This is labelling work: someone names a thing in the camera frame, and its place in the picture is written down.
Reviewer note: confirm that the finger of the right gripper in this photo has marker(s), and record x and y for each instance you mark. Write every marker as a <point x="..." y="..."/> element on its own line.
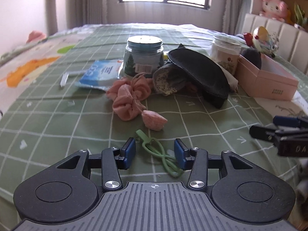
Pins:
<point x="269" y="134"/>
<point x="294" y="122"/>

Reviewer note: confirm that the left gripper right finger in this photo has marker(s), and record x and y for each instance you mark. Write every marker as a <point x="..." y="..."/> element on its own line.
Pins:
<point x="195" y="160"/>

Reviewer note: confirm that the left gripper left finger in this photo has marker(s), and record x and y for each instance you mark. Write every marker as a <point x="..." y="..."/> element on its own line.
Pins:
<point x="114" y="159"/>

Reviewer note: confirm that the pink cardboard box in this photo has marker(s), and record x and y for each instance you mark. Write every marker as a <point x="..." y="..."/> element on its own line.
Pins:
<point x="271" y="81"/>

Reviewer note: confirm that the dark round plush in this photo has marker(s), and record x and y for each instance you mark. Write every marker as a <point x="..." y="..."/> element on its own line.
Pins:
<point x="253" y="56"/>

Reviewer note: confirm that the blue white tissue pack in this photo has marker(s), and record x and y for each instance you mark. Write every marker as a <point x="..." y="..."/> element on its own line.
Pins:
<point x="101" y="75"/>

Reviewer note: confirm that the colourful toy figure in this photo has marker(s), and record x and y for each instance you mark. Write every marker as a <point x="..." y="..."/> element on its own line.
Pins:
<point x="263" y="41"/>

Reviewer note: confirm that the white pen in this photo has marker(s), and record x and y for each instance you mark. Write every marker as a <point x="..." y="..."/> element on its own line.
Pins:
<point x="68" y="74"/>

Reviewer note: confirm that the clear jar with flower label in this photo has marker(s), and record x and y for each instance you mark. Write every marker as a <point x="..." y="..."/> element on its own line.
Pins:
<point x="225" y="52"/>

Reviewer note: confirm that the potted green plant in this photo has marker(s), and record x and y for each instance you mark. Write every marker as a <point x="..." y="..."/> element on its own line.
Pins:
<point x="300" y="17"/>

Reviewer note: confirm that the green lidded glass jar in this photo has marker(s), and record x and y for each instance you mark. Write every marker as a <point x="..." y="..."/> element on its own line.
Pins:
<point x="143" y="54"/>

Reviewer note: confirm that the pink plush toy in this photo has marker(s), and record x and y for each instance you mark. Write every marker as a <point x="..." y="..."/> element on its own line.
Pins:
<point x="274" y="9"/>

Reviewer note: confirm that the cartoon print blanket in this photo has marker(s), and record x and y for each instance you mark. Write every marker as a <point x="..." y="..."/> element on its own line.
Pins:
<point x="21" y="67"/>

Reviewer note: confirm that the right grey curtain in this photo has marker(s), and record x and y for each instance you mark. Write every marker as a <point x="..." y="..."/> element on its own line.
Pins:
<point x="230" y="15"/>

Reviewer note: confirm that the grey curtain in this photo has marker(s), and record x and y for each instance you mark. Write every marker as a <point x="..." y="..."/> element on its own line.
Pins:
<point x="67" y="14"/>
<point x="230" y="15"/>

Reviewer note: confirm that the pink cushion far corner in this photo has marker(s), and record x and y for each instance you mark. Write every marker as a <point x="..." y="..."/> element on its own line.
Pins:
<point x="36" y="36"/>

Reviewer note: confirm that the left grey curtain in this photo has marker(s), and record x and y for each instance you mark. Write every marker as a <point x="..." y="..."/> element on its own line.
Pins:
<point x="67" y="14"/>

